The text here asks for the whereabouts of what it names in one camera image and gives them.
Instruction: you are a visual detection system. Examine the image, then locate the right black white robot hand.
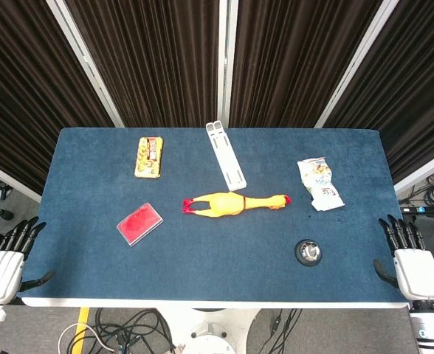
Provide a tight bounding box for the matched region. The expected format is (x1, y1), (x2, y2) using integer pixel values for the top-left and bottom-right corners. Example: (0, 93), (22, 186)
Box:
(373, 214), (434, 303)

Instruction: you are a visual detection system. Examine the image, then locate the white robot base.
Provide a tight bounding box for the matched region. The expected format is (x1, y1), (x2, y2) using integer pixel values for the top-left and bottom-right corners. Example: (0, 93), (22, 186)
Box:
(159, 308), (259, 354)

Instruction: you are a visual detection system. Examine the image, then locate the black round metal object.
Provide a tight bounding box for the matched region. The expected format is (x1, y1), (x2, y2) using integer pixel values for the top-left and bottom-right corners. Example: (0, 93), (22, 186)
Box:
(294, 238), (324, 265)

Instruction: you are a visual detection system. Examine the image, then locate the white crumpled snack bag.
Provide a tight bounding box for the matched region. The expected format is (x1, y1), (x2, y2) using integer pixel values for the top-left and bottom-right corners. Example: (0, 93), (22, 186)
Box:
(296, 156), (346, 212)

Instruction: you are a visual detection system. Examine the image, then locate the red ink pad case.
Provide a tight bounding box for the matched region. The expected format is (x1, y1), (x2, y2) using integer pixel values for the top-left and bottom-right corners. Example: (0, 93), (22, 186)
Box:
(116, 201), (165, 247)

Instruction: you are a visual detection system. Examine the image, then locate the dark brown pleated curtain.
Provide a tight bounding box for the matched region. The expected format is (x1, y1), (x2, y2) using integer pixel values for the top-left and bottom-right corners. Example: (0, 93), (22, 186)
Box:
(64, 0), (222, 128)
(229, 0), (385, 128)
(326, 0), (434, 184)
(0, 0), (115, 195)

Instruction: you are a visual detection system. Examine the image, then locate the yellow snack box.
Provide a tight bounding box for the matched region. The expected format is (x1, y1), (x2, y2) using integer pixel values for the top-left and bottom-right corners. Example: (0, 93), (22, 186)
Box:
(134, 136), (164, 179)

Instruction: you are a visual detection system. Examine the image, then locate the yellow rubber chicken toy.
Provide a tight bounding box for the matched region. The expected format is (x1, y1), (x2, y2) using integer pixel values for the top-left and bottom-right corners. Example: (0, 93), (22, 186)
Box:
(182, 191), (292, 219)

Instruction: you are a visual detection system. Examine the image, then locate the blue fabric table mat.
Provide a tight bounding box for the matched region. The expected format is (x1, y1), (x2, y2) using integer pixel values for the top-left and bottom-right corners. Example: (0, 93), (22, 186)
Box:
(20, 127), (410, 305)

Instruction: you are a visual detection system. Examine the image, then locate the white plastic folding stand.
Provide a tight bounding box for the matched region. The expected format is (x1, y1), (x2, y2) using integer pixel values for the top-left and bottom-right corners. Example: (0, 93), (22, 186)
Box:
(205, 120), (248, 192)

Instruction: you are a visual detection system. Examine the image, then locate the black floor cable bundle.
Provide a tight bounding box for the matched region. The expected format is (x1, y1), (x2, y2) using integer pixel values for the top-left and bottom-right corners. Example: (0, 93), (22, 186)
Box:
(397, 165), (434, 208)

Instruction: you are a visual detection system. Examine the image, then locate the white partition frame rail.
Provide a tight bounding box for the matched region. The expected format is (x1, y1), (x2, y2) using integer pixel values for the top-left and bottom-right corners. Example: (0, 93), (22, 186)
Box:
(0, 157), (43, 204)
(393, 146), (434, 195)

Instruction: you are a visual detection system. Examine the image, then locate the black and white cable tangle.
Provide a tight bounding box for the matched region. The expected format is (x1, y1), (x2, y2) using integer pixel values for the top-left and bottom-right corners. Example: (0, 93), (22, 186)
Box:
(57, 308), (179, 354)

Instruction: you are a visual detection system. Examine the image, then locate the thin black cable with switch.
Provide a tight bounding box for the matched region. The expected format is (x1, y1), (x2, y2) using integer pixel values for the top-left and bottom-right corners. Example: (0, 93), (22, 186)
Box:
(267, 308), (303, 337)

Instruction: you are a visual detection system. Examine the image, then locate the white partition frame post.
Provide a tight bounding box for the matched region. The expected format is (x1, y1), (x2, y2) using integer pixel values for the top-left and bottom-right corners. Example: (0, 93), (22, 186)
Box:
(216, 0), (239, 128)
(46, 0), (125, 128)
(314, 0), (402, 129)

